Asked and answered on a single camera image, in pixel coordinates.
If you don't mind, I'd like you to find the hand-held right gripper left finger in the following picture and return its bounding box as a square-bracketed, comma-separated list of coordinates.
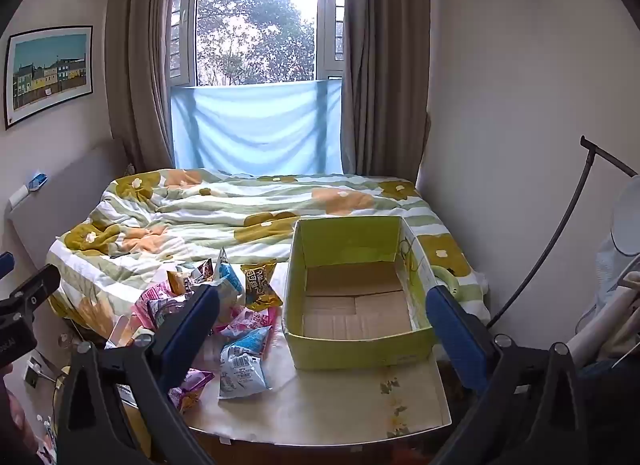
[55, 284, 222, 465]

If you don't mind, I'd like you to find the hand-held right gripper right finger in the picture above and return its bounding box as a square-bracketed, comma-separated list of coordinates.
[425, 285, 591, 465]

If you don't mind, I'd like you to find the purple snack packet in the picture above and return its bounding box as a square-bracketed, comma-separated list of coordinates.
[167, 367, 216, 416]

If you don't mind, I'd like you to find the dark brown snack packet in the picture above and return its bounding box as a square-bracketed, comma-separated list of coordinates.
[187, 257, 215, 286]

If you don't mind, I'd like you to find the light blue white snack packet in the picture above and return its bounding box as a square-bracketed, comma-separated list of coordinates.
[217, 326, 273, 400]

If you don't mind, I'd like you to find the green cardboard box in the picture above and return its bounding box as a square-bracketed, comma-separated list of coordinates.
[281, 215, 436, 371]

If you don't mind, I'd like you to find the pink striped snack packet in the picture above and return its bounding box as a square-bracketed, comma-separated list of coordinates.
[131, 281, 188, 331]

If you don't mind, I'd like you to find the orange snack packet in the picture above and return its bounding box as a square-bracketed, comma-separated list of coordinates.
[166, 269, 193, 296]

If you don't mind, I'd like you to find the pink strawberry snack packet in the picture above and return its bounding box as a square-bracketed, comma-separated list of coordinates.
[212, 306, 279, 346]

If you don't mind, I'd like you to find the gold brown snack packet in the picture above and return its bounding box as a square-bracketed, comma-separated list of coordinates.
[240, 257, 284, 310]

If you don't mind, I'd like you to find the grey headboard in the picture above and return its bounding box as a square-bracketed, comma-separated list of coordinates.
[7, 140, 131, 271]

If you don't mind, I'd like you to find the floral striped blanket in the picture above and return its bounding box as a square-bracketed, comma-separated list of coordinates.
[47, 168, 488, 341]

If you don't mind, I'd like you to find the cream floral tablecloth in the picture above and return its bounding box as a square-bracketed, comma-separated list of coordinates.
[185, 260, 453, 446]

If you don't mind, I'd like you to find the framed houses picture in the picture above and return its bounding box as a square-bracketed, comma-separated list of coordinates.
[4, 25, 94, 131]

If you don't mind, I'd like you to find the light blue window cloth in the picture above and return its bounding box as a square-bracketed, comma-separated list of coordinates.
[170, 78, 343, 177]

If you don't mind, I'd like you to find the black stand pole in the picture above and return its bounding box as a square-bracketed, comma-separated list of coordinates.
[487, 135, 638, 331]

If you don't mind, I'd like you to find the grey-brown curtain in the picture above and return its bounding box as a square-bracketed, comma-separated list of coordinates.
[341, 0, 432, 183]
[104, 0, 183, 173]

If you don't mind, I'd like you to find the window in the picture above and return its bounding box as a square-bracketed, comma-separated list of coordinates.
[170, 0, 346, 88]

